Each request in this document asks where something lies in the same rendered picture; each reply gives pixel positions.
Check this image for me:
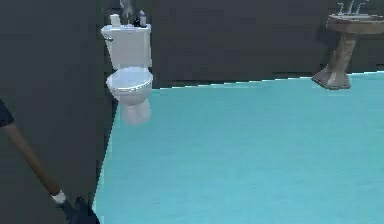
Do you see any white toilet paper roll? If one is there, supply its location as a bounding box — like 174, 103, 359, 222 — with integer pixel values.
109, 13, 122, 28

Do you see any grey metal tap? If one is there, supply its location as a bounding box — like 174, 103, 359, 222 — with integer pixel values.
336, 0, 370, 16

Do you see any brown pedestal sink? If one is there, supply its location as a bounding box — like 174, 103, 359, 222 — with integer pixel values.
311, 13, 384, 91

